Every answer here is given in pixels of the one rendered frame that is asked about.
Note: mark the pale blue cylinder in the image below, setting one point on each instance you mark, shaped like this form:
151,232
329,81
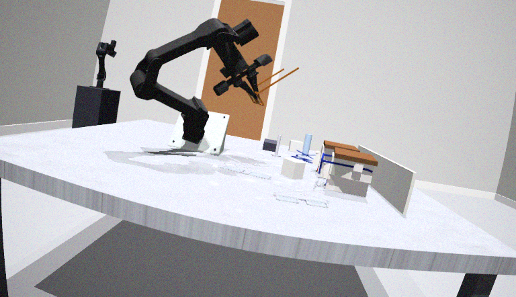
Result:
307,142

